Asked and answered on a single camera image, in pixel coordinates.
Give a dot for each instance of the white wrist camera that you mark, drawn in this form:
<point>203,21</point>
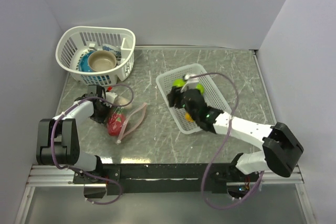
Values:
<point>191,81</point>
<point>111,97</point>

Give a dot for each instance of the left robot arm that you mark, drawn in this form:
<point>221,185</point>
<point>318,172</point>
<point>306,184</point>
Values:
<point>58,138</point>

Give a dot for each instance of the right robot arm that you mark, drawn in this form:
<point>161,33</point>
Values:
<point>279,149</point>

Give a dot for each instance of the clear zip top bag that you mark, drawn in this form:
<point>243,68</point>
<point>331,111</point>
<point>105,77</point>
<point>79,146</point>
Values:
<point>133,118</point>

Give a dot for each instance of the blue plate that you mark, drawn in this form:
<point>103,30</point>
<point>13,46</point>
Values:
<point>83,64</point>

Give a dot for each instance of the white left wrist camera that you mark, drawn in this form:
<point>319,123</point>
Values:
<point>111,97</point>

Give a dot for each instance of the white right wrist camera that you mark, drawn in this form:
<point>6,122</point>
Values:
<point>191,81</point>

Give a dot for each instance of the green fake apple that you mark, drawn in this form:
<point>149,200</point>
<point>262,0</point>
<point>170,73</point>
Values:
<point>178,83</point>

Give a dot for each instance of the white fake radish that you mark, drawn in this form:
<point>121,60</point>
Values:
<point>123,103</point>

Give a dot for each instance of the white perforated rectangular basket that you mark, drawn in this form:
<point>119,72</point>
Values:
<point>212,95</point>

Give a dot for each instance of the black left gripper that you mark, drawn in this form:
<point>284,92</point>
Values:
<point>101,119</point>

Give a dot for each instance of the orange fake fruit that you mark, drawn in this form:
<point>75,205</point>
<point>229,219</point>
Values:
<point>188,117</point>

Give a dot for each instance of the beige bowl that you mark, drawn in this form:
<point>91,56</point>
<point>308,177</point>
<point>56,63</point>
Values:
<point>102,61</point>

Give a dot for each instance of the blue patterned white dish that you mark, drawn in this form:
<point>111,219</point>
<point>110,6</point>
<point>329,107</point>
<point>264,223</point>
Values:
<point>113,49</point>

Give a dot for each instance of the white slatted round basket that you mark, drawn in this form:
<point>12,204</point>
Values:
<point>79,41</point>

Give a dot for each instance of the aluminium frame rail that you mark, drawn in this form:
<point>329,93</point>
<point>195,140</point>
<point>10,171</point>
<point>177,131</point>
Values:
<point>50,176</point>

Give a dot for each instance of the red fake strawberry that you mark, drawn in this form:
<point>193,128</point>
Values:
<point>115,123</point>

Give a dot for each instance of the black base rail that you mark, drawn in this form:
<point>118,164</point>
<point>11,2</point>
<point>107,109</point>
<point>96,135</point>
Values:
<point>175,178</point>

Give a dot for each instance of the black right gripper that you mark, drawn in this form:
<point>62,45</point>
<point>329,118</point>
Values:
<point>175,93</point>

